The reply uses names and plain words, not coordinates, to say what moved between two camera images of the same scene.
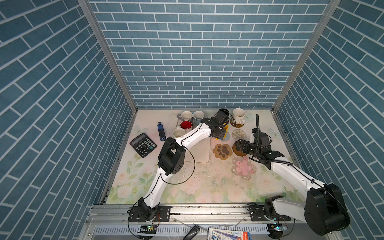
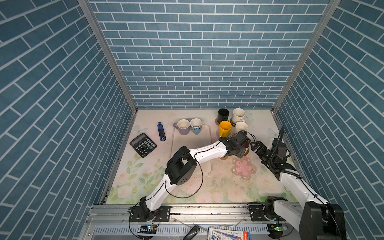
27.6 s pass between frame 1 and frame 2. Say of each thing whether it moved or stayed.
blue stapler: stayed
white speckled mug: stayed
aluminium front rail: stayed
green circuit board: stayed
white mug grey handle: moved
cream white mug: moved
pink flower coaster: stayed
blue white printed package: stayed
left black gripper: moved
